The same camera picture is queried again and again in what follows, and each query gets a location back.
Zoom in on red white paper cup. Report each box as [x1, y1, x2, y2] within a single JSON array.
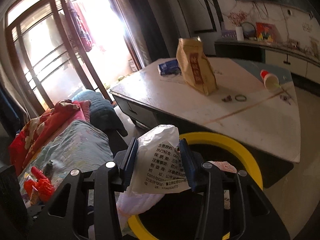
[[260, 69, 280, 92]]

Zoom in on tan paper bag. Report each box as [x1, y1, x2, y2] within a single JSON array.
[[176, 37, 218, 96]]

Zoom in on white top coffee table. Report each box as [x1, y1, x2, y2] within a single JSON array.
[[111, 57, 301, 163]]

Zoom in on blue tissue pack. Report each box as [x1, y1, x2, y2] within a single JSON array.
[[158, 59, 181, 76]]

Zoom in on white tv cabinet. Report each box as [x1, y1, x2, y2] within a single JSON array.
[[215, 39, 319, 83]]

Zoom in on wooden framed glass door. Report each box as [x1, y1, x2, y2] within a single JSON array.
[[4, 0, 142, 114]]

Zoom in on red floral quilt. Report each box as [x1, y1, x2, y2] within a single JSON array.
[[8, 99, 91, 175]]

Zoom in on round dark ornament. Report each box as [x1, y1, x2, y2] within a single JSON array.
[[241, 22, 257, 40]]

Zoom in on hanging red clothes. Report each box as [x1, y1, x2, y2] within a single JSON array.
[[66, 0, 94, 52]]

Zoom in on red plastic bag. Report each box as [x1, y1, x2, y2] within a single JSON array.
[[23, 166, 55, 203]]

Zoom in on yellow rimmed black trash bin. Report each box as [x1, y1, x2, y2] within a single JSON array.
[[127, 131, 264, 240]]

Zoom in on white vase red flowers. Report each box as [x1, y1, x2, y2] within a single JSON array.
[[227, 10, 248, 41]]

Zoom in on light blue cartoon bed sheet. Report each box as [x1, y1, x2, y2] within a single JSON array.
[[18, 120, 113, 196]]

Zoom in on grey right curtain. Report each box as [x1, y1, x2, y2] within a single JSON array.
[[111, 0, 180, 67]]

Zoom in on teal quilted cushion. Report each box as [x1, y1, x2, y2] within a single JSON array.
[[72, 89, 128, 137]]

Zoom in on white printed plastic bag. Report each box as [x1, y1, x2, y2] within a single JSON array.
[[117, 125, 190, 229]]

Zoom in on colourful picture card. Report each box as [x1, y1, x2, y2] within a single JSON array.
[[256, 22, 281, 43]]

